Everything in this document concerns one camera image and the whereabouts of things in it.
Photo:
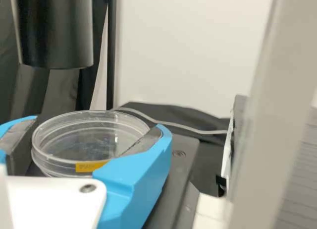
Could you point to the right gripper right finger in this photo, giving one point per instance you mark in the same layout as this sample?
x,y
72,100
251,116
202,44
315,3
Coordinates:
x,y
138,174

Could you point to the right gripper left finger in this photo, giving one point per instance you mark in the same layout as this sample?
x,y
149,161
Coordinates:
x,y
15,142

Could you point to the petri dish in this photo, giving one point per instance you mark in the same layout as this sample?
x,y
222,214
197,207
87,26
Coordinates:
x,y
84,139

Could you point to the cream microscope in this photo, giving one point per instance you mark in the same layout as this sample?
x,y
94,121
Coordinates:
x,y
260,115

